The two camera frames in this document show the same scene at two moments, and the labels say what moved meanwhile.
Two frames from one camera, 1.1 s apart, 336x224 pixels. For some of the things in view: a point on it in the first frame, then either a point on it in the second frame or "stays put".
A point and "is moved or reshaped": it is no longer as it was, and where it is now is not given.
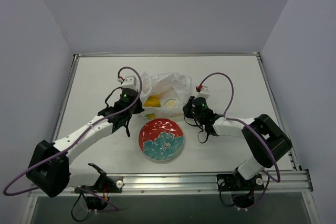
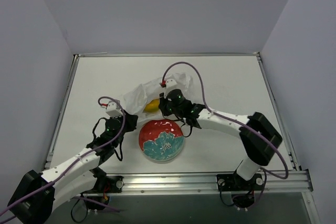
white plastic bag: (164, 95) is moved or reshaped
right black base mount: (242, 190) stays put
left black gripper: (138, 105) to (131, 120)
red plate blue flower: (161, 139) stays put
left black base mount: (103, 187) stays put
